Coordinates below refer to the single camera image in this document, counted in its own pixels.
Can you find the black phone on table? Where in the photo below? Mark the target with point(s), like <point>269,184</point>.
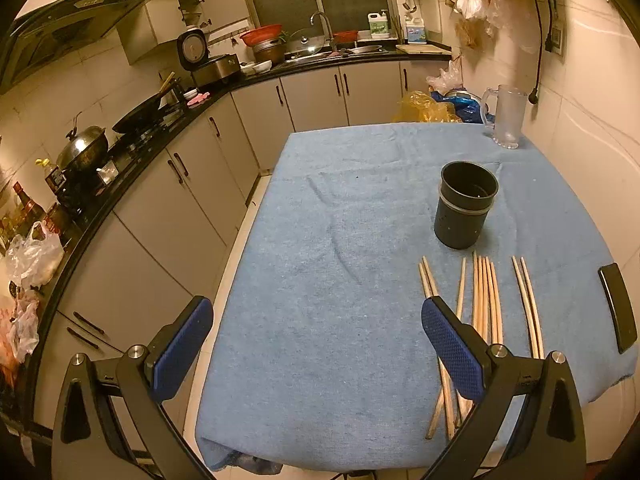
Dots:
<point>616,295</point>

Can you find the wooden chopstick seven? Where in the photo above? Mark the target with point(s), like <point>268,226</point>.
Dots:
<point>496,319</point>

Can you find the wooden chopstick six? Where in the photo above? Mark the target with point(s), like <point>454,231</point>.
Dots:
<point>489,299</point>

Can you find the blue label detergent jug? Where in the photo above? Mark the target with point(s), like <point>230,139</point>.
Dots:
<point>415,31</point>

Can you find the wooden chopstick eight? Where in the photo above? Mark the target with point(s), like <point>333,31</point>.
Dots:
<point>533,342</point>

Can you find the white plastic bag counter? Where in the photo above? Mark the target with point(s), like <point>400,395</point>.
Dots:
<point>31,260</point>

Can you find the rice cooker open lid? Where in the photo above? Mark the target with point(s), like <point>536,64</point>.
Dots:
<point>206,70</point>

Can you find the blue towel table cover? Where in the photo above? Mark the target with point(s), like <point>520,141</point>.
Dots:
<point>321,361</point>

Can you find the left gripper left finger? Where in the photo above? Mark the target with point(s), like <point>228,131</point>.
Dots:
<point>174,348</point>

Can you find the black wok pan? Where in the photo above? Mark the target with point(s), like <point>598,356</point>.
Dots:
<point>146,114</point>

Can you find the red plastic basin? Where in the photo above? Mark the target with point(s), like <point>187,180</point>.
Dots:
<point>263,33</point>

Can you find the wooden chopstick four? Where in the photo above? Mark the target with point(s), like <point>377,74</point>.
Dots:
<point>477,309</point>

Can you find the frosted glass mug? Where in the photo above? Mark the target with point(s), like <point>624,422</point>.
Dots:
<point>506,127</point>

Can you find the wooden chopstick one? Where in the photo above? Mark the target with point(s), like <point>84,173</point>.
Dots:
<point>432,318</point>

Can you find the black range hood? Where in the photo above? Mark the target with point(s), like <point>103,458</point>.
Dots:
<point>46,34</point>

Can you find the glass pot lid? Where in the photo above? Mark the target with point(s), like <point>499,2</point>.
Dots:
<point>303,42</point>

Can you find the blue plastic bag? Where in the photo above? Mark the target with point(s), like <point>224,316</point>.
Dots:
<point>467,106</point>

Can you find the kitchen faucet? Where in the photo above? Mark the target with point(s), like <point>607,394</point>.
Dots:
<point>326,27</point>

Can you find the yellow plastic bag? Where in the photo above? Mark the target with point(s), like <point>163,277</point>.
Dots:
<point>418,106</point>

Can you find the wooden cutting board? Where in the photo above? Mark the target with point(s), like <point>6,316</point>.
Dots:
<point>422,49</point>

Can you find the wooden chopstick two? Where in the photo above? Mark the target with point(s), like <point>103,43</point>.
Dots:
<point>434,289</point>

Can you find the black chopstick holder cup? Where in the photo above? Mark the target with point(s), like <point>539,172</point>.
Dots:
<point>465,196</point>

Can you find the wooden chopstick five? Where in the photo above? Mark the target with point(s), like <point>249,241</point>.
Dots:
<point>482,299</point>

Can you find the wooden chopstick three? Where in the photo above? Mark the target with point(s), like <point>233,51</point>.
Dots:
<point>459,310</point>

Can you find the steel pot with lid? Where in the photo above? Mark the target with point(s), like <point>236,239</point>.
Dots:
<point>85,150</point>

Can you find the green label detergent jug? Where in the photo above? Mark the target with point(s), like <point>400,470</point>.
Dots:
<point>379,25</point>

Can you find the wooden chopstick nine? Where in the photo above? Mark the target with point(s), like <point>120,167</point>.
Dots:
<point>533,308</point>

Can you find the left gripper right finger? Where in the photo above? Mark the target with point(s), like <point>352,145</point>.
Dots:
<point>469,361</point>

